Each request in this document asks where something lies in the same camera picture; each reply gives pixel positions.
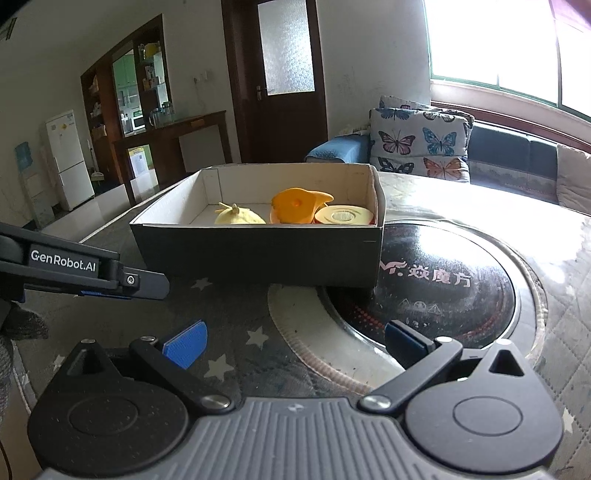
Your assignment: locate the grey sofa cushion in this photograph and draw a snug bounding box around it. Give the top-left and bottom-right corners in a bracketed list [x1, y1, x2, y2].
[556, 144, 591, 215]

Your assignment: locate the butterfly print pillow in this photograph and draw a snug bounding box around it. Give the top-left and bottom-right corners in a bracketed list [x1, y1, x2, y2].
[369, 101, 474, 183]

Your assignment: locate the window with green frame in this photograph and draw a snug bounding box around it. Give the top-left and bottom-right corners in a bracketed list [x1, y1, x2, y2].
[425, 0, 590, 119]

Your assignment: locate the white cardboard box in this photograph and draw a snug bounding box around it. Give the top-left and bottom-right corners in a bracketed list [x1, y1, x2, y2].
[130, 163, 386, 288]

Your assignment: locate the yellow rubber dolphin toy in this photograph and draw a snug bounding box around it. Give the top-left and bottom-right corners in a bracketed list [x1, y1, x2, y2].
[270, 187, 334, 225]

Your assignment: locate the grey knit gloved hand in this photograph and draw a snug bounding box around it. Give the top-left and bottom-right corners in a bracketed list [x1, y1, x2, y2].
[0, 300, 49, 419]

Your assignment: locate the white refrigerator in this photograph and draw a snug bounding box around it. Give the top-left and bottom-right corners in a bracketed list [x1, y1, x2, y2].
[45, 110, 94, 211]

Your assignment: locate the yellow plush chick toy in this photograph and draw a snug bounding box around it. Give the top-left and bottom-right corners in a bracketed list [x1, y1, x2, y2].
[214, 202, 266, 225]

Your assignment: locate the black round induction cooktop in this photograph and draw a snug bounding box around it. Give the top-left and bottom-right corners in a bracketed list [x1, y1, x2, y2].
[322, 223, 520, 350]

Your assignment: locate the blue sofa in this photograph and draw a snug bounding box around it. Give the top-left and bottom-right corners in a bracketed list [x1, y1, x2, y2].
[303, 119, 591, 218]

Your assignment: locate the dark wooden side table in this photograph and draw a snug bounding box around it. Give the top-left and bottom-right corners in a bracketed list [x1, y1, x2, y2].
[111, 110, 232, 206]

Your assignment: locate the dark wooden shelf cabinet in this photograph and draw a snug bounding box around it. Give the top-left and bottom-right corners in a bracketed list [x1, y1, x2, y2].
[79, 13, 175, 186]

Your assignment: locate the red white round speaker toy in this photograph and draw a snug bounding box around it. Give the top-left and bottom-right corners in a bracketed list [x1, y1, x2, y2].
[315, 205, 374, 226]

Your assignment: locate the dark wooden door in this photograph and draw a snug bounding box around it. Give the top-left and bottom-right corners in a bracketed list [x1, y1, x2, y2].
[221, 0, 328, 163]

